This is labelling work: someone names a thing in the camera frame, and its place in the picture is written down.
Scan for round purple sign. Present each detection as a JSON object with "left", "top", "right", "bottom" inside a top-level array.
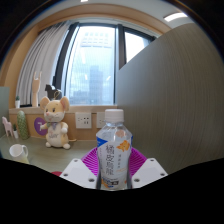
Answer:
[{"left": 33, "top": 116, "right": 49, "bottom": 136}]

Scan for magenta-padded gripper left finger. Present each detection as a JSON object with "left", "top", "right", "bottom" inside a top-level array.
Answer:
[{"left": 59, "top": 147, "right": 100, "bottom": 190}]

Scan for clear plastic water bottle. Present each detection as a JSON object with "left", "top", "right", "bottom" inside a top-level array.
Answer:
[{"left": 95, "top": 108, "right": 134, "bottom": 192}]

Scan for white wall socket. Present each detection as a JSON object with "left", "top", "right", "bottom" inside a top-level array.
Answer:
[
  {"left": 75, "top": 112, "right": 93, "bottom": 130},
  {"left": 96, "top": 111, "right": 108, "bottom": 129}
]

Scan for cream plush mouse toy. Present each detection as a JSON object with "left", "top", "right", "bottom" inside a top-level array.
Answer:
[{"left": 39, "top": 96, "right": 72, "bottom": 150}]

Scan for tall green cactus figure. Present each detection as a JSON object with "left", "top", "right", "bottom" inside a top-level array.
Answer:
[{"left": 16, "top": 110, "right": 30, "bottom": 141}]

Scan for ceiling lights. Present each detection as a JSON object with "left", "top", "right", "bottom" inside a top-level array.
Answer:
[{"left": 79, "top": 0, "right": 189, "bottom": 23}]

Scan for grey wood-grain desk partition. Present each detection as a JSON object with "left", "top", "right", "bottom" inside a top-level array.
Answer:
[{"left": 114, "top": 22, "right": 224, "bottom": 174}]

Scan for white cup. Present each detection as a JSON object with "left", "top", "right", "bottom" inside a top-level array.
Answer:
[{"left": 8, "top": 143, "right": 30, "bottom": 165}]

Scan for dark horse figurine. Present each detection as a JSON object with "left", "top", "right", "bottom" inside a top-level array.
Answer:
[{"left": 44, "top": 84, "right": 63, "bottom": 101}]

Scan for white curtain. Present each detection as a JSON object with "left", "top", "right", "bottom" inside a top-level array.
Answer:
[{"left": 15, "top": 20, "right": 73, "bottom": 108}]

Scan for pale green desk partition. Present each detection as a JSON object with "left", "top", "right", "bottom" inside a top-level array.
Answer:
[{"left": 0, "top": 86, "right": 11, "bottom": 138}]

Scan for wooden hand sculpture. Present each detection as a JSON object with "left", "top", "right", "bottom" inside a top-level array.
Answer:
[{"left": 31, "top": 70, "right": 43, "bottom": 108}]

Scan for pink horse figurine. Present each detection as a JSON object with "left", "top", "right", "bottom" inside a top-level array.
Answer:
[{"left": 1, "top": 116, "right": 15, "bottom": 138}]

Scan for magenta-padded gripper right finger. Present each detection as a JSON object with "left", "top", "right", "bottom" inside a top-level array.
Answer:
[{"left": 127, "top": 147, "right": 168, "bottom": 190}]

